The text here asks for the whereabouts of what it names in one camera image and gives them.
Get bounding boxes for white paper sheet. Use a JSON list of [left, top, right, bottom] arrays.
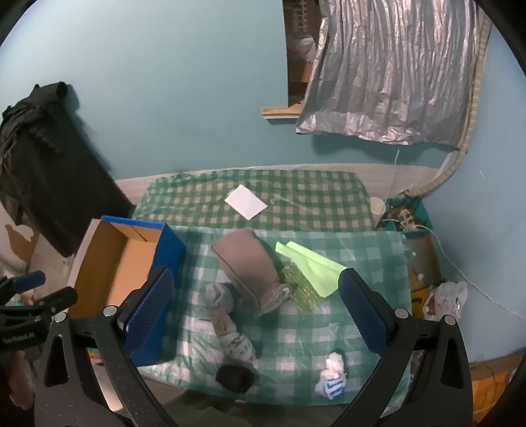
[[225, 184, 268, 221]]

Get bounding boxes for green sparkly knitted cloth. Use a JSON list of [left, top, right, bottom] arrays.
[[278, 262, 323, 313]]

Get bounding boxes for blue cardboard box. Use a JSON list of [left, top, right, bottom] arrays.
[[68, 216, 185, 367]]

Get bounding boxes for black sock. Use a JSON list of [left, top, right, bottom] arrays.
[[216, 365, 257, 394]]

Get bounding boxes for white blue striped plastic bundle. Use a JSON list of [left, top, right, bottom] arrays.
[[315, 352, 347, 400]]

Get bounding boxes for patterned white sock bundle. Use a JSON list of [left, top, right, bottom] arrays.
[[210, 309, 256, 363]]

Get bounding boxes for white power strip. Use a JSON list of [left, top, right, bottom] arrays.
[[398, 208, 417, 231]]

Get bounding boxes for green beige checkered blanket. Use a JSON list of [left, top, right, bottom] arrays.
[[133, 169, 374, 232]]

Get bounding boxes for grey sock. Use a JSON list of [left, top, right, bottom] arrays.
[[205, 283, 234, 313]]

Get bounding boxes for wooden window ledge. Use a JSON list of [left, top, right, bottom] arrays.
[[261, 100, 304, 120]]

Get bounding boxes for white cable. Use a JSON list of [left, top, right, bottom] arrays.
[[415, 222, 526, 322]]

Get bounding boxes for grey fleece mitten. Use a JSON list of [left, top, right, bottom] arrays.
[[211, 228, 293, 316]]

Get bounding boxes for white plastic bag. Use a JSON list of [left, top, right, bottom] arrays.
[[422, 281, 468, 321]]

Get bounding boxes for silver foil curtain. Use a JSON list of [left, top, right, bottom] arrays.
[[296, 1, 491, 149]]

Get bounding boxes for green checkered tablecloth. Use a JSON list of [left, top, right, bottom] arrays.
[[139, 226, 414, 406]]

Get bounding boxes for white paper cup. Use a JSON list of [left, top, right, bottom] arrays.
[[369, 197, 386, 217]]

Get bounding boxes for light green cloth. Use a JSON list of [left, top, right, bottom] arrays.
[[275, 241, 346, 298]]

